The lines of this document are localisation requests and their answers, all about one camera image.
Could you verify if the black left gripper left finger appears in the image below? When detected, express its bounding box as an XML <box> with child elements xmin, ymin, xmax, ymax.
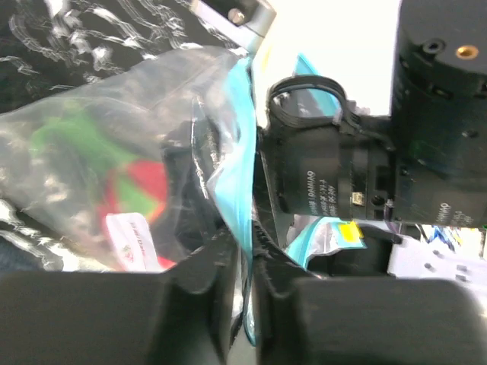
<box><xmin>1</xmin><ymin>228</ymin><xmax>238</xmax><ymax>364</ymax></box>

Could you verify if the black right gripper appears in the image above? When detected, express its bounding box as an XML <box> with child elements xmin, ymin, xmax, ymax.
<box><xmin>259</xmin><ymin>75</ymin><xmax>403</xmax><ymax>243</ymax></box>

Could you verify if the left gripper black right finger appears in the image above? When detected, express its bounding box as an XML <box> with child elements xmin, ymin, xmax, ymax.
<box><xmin>253</xmin><ymin>224</ymin><xmax>486</xmax><ymax>364</ymax></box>

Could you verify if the clear zip top bag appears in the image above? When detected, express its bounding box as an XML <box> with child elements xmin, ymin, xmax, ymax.
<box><xmin>0</xmin><ymin>45</ymin><xmax>366</xmax><ymax>347</ymax></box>

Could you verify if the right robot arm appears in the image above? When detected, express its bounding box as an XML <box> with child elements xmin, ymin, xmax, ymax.
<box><xmin>267</xmin><ymin>1</ymin><xmax>486</xmax><ymax>228</ymax></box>

